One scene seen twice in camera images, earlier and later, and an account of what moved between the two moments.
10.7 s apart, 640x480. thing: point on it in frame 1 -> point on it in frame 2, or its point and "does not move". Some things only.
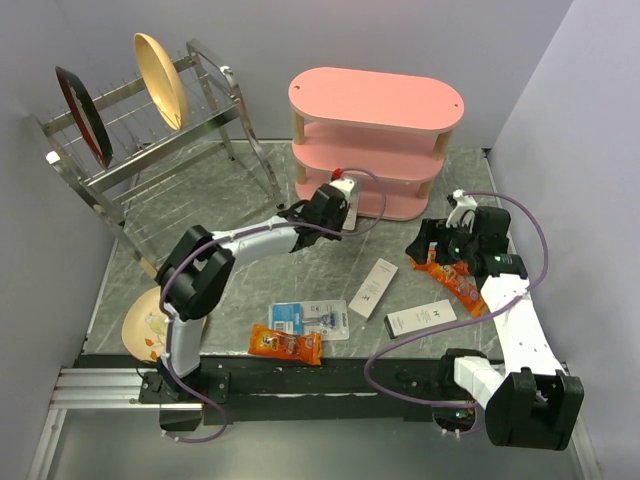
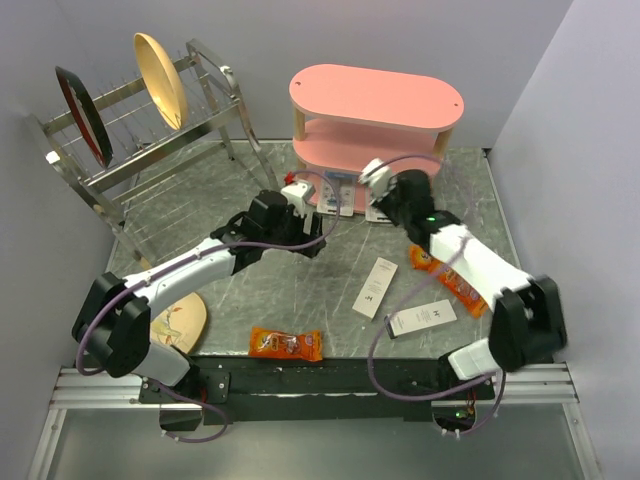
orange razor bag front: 271,342 does not move
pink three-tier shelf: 384,132 does not move
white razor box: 419,318 does not move
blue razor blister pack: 327,318 -> 374,215
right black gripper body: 456,244 -> 390,203
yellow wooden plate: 164,76 does not move
